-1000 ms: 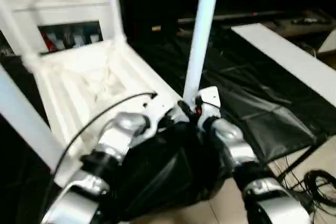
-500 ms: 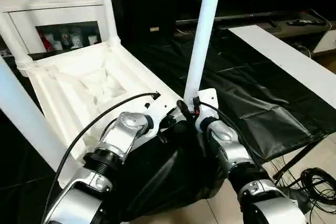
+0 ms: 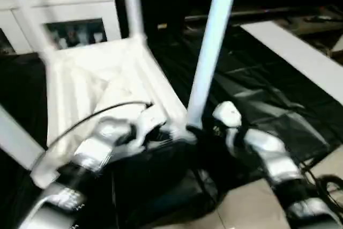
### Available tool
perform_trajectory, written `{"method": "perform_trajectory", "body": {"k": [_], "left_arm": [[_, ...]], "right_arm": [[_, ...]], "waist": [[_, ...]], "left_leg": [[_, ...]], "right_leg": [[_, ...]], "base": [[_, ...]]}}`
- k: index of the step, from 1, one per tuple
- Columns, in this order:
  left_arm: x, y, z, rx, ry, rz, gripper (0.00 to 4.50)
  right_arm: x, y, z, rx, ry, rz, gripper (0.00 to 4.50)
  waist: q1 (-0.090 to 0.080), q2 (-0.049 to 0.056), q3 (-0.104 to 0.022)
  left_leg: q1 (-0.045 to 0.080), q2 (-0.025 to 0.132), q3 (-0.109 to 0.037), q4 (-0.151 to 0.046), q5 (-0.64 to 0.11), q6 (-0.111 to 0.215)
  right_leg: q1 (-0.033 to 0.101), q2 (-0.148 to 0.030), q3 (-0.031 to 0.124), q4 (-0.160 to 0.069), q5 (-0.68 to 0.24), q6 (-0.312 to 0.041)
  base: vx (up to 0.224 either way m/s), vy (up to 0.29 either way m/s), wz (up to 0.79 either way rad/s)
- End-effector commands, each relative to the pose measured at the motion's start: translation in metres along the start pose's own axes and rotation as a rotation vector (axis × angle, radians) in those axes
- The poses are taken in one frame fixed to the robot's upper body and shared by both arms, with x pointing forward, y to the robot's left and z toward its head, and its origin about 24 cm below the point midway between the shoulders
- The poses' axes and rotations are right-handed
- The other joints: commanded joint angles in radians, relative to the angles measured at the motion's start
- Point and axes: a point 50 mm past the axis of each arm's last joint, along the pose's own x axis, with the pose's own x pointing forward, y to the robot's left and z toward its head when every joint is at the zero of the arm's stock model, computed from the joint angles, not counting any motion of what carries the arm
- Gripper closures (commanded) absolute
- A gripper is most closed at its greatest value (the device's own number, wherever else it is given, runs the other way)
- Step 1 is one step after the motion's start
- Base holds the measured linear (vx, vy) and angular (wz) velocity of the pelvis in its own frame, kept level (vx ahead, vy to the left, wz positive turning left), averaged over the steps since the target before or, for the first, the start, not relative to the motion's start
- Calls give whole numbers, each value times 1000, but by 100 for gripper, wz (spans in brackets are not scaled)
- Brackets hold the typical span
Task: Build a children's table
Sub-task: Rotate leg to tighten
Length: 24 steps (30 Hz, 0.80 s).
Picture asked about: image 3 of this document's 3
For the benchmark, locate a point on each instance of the white plastic table top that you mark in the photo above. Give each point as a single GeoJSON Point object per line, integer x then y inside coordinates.
{"type": "Point", "coordinates": [80, 84]}

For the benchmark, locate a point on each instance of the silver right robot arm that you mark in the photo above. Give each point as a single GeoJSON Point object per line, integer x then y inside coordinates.
{"type": "Point", "coordinates": [268, 151]}

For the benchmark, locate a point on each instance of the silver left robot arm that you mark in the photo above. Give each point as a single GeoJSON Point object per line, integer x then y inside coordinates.
{"type": "Point", "coordinates": [102, 143]}

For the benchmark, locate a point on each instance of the black plastic mat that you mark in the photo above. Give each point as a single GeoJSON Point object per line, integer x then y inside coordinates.
{"type": "Point", "coordinates": [268, 95]}

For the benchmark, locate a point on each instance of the white board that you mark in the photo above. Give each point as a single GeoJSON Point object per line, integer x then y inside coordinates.
{"type": "Point", "coordinates": [289, 52]}

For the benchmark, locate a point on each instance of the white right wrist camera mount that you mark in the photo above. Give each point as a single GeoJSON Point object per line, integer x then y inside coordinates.
{"type": "Point", "coordinates": [226, 113]}

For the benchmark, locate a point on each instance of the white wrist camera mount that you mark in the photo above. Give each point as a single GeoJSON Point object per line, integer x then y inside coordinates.
{"type": "Point", "coordinates": [226, 113]}
{"type": "Point", "coordinates": [147, 119]}

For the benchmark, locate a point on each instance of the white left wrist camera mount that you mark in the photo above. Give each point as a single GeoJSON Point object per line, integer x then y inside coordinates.
{"type": "Point", "coordinates": [147, 119]}

